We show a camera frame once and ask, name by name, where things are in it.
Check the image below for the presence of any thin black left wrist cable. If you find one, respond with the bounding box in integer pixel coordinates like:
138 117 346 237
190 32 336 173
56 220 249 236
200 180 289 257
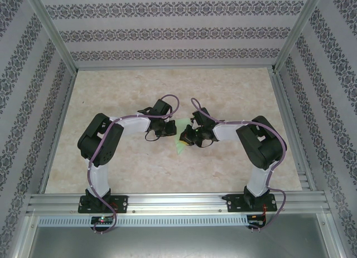
144 131 164 143

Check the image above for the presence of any aluminium mounting rail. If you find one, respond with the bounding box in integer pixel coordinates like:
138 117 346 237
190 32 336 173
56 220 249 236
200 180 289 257
26 192 331 216

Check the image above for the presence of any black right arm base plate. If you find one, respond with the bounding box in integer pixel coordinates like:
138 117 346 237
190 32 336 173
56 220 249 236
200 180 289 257
226 193 278 213

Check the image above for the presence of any light green paper sheet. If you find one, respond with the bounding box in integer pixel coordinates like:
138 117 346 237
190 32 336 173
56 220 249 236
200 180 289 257
174 117 193 156

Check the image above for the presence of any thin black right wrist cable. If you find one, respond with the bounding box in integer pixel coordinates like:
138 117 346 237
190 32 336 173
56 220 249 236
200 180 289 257
196 137 220 149

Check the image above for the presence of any aluminium table side rail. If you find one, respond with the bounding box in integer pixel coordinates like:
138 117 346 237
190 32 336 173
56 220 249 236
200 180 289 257
269 68 317 192
37 69 79 194

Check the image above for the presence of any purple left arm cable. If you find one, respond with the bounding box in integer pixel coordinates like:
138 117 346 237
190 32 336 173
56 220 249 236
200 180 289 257
86 94 180 236

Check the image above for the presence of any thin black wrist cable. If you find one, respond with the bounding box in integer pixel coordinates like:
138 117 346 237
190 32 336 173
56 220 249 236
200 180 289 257
196 137 220 149
144 131 164 143

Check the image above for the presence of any slotted grey cable duct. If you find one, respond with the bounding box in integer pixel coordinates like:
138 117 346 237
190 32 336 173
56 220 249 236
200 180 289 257
37 215 249 227

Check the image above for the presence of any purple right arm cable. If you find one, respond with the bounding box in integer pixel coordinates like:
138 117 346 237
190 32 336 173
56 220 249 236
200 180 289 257
190 97 288 233

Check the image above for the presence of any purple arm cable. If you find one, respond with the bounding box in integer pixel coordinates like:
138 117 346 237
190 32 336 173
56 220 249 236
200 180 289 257
190 97 288 233
86 94 180 236

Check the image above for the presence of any grey metal sheet panel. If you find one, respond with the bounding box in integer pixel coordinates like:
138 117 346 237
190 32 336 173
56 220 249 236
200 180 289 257
27 226 341 258

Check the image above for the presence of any aluminium frame post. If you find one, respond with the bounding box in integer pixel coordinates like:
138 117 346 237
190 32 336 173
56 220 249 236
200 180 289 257
23 0 79 73
272 0 327 74

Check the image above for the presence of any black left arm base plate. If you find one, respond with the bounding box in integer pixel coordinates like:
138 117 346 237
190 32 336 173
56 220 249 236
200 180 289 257
78 195 129 214

